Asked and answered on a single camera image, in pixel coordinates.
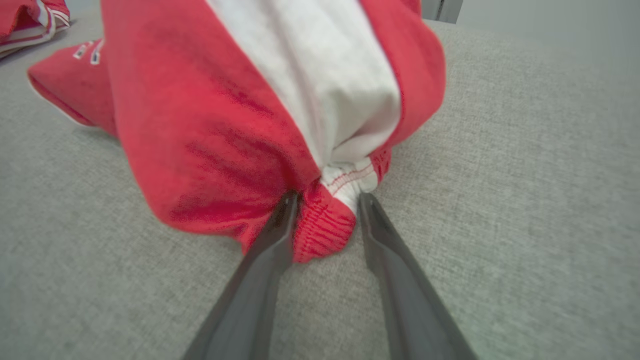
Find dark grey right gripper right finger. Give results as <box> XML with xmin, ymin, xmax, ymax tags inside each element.
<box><xmin>358</xmin><ymin>193</ymin><xmax>479</xmax><ymax>360</ymax></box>

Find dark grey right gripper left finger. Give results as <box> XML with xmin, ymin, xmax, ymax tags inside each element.
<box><xmin>181</xmin><ymin>190</ymin><xmax>300</xmax><ymax>360</ymax></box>

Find red shorts with white stripes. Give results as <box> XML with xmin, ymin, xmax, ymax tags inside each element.
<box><xmin>27</xmin><ymin>0</ymin><xmax>447</xmax><ymax>264</ymax></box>

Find grey fabric sofa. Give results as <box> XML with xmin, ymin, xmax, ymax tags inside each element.
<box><xmin>0</xmin><ymin>7</ymin><xmax>640</xmax><ymax>360</ymax></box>

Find red garment with white bands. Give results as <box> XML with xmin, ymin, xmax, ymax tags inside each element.
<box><xmin>0</xmin><ymin>0</ymin><xmax>72</xmax><ymax>59</ymax></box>

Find grey metal post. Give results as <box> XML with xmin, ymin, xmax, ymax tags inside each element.
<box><xmin>421</xmin><ymin>0</ymin><xmax>464</xmax><ymax>25</ymax></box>

